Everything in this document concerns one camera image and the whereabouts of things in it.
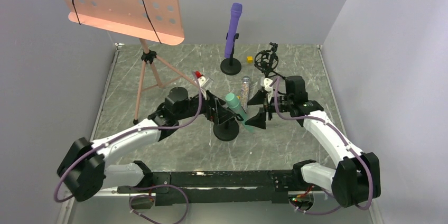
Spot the black round-base clip stand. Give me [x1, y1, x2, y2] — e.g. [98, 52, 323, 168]
[213, 114, 243, 142]

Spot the aluminium table frame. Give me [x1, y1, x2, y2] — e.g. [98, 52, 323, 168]
[55, 43, 125, 223]

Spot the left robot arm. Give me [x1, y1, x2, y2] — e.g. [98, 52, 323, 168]
[54, 87, 242, 202]

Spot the black shock mount tripod stand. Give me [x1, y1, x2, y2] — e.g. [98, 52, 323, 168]
[254, 42, 286, 79]

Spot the mint green microphone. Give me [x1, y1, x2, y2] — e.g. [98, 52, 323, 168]
[225, 93, 254, 133]

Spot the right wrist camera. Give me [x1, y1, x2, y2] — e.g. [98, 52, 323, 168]
[260, 78, 278, 93]

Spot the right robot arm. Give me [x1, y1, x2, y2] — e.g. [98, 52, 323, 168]
[245, 76, 381, 210]

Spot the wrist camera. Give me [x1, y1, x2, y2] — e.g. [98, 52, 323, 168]
[260, 78, 278, 93]
[194, 71, 214, 90]

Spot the purple microphone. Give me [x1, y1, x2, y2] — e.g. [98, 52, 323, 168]
[225, 3, 242, 58]

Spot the black round-base clamp stand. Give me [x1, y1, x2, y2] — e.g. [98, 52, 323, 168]
[220, 33, 241, 76]

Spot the pink perforated music stand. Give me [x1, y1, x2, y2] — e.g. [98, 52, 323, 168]
[64, 0, 194, 124]

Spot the glitter silver microphone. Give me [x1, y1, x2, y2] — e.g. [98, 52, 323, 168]
[239, 76, 251, 111]

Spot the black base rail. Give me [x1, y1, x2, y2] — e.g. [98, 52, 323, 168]
[117, 170, 310, 206]

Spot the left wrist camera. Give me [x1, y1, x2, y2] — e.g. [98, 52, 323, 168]
[194, 71, 214, 90]

